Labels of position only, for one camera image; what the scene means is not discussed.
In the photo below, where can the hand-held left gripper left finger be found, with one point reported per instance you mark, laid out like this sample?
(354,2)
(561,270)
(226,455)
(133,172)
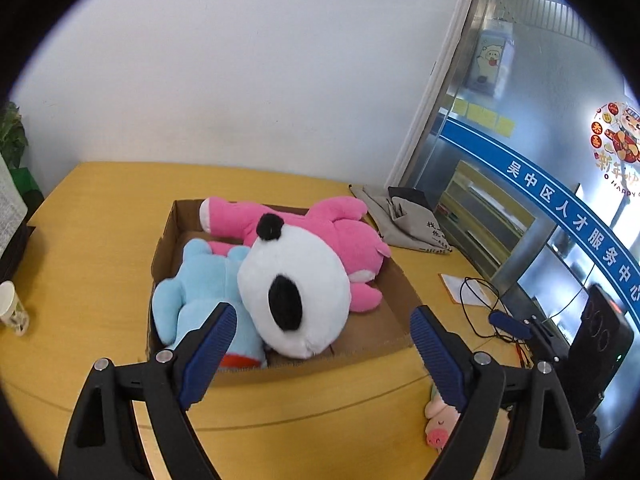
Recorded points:
(212,350)

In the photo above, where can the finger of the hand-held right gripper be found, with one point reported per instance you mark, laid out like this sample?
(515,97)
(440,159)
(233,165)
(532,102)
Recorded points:
(542,340)
(510,322)

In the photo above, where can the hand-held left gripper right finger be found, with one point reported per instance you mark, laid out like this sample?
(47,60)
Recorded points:
(435,355)

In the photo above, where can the brown cardboard box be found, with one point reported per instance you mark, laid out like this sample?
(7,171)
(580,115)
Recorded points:
(380,325)

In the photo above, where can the light blue plush toy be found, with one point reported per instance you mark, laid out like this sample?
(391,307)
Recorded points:
(200,285)

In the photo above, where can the pink pig plush toy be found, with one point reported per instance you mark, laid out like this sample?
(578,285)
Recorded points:
(440,427)

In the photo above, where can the panda plush toy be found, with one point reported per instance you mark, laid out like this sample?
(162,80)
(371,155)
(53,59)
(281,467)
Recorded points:
(310,260)

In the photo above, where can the pink and white plush toy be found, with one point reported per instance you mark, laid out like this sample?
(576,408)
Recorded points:
(350,245)

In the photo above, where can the white paper sheet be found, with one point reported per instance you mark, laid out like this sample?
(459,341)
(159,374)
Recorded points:
(452,285)

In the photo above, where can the yellow shelving unit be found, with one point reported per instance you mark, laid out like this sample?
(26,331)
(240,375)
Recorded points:
(490,210)

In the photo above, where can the grey cloth bag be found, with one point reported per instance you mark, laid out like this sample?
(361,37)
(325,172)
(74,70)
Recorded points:
(395,220)

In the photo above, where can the blue banner strip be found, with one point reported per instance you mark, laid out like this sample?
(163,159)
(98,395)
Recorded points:
(525,175)

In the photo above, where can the yellow sticky note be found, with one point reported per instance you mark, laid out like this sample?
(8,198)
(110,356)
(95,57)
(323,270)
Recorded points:
(482,114)
(505,126)
(460,108)

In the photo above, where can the patterned paper cup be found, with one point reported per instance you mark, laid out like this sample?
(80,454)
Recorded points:
(11,310)

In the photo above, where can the cartoon figure window sticker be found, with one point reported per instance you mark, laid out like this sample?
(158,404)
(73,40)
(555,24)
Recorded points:
(620,135)

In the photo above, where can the white textured board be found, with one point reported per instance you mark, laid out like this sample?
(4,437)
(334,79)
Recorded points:
(10,205)

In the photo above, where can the green planter ledge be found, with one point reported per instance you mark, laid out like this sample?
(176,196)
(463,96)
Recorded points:
(24,180)

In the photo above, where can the cartoon pig poster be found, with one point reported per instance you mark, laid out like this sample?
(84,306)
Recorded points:
(487,62)

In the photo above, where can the large potted green plant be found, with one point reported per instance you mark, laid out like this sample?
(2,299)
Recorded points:
(12,132)

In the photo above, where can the grey metal door frame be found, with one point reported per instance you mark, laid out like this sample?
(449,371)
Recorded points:
(440,85)

